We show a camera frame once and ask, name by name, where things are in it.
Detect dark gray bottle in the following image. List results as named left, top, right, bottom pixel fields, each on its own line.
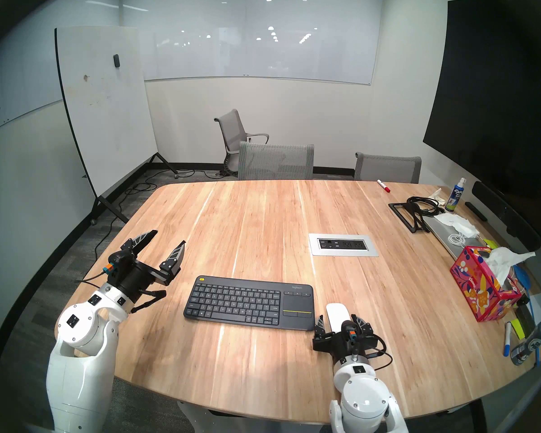
left=510, top=317, right=541, bottom=366

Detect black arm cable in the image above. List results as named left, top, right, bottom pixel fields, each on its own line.
left=74, top=270, right=111, bottom=285
left=361, top=333, right=394, bottom=370

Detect colourful floral tissue box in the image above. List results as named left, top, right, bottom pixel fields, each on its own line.
left=450, top=246, right=522, bottom=322

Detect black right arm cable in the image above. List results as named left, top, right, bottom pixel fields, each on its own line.
left=361, top=333, right=394, bottom=370

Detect blue plastic item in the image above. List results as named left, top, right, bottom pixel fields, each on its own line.
left=512, top=265, right=532, bottom=293

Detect coiled black cable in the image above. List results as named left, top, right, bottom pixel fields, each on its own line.
left=407, top=196, right=446, bottom=217

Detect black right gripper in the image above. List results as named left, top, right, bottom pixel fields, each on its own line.
left=312, top=315, right=379, bottom=367

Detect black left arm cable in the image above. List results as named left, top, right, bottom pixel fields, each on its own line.
left=74, top=270, right=111, bottom=285

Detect mobile whiteboard on black stand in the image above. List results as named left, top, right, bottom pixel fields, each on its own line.
left=55, top=26, right=179, bottom=225

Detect crumpled white cloth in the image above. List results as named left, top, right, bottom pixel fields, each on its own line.
left=434, top=212, right=480, bottom=238

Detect black video conference bar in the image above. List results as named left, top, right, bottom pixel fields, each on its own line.
left=472, top=181, right=541, bottom=252

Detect black wireless keyboard with touchpad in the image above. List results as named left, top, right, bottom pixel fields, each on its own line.
left=183, top=275, right=316, bottom=332

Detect silver closed laptop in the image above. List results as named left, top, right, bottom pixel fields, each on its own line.
left=423, top=215, right=485, bottom=261

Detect large glass wall whiteboard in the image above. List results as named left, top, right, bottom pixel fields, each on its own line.
left=117, top=0, right=384, bottom=86

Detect black floor cables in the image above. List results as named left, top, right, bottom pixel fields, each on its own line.
left=125, top=168, right=228, bottom=194

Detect gray office chair with armrests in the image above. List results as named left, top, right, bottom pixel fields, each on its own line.
left=214, top=109, right=270, bottom=175

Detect black laptop stand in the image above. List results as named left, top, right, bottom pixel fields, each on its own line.
left=388, top=202, right=431, bottom=233

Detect white tissue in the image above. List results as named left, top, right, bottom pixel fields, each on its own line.
left=485, top=247, right=536, bottom=286

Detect whiteboard cleaner spray bottle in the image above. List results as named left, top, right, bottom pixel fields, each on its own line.
left=445, top=177, right=467, bottom=212

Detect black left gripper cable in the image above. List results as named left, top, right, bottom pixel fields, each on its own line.
left=130, top=290, right=167, bottom=314

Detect white computer mouse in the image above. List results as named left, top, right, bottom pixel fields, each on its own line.
left=326, top=303, right=353, bottom=334

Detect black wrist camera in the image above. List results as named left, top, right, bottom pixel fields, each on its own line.
left=104, top=251, right=138, bottom=277
left=340, top=322, right=359, bottom=347

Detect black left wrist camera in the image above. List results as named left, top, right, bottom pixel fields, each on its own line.
left=104, top=251, right=138, bottom=277

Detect large black wall television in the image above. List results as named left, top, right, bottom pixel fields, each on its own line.
left=423, top=0, right=541, bottom=203

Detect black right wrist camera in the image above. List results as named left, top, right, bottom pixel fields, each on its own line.
left=340, top=322, right=359, bottom=347

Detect white wall whiteboard with writing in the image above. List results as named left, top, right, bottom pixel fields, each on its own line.
left=0, top=0, right=64, bottom=139

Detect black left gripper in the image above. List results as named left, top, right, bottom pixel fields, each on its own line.
left=113, top=230, right=187, bottom=303

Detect gray mesh office chair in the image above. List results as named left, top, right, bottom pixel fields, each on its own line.
left=238, top=142, right=315, bottom=180
left=354, top=152, right=422, bottom=184

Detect silver table power outlet panel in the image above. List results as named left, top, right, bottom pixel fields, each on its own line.
left=309, top=233, right=379, bottom=257

